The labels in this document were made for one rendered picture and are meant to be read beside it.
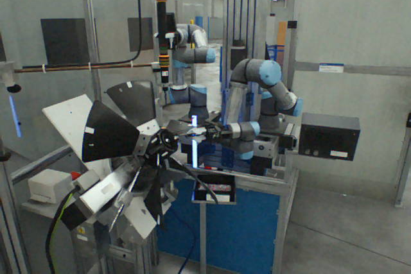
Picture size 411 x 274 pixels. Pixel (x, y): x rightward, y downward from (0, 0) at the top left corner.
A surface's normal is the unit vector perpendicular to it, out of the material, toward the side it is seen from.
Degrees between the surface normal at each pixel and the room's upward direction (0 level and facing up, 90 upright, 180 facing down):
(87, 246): 90
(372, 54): 89
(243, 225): 90
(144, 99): 40
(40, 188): 90
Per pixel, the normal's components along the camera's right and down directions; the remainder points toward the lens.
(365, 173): -0.35, 0.30
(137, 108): 0.11, -0.42
